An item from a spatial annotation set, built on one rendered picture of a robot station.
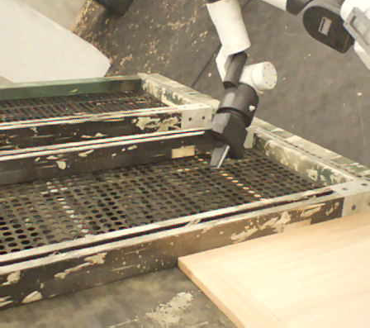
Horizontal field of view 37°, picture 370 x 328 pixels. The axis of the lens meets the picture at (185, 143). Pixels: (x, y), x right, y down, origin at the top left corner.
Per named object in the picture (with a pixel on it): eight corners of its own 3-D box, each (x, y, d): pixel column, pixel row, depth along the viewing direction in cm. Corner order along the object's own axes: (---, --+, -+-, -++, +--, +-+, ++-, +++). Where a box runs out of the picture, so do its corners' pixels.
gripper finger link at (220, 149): (209, 168, 124) (217, 145, 127) (220, 168, 122) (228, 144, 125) (205, 164, 124) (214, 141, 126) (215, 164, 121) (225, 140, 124)
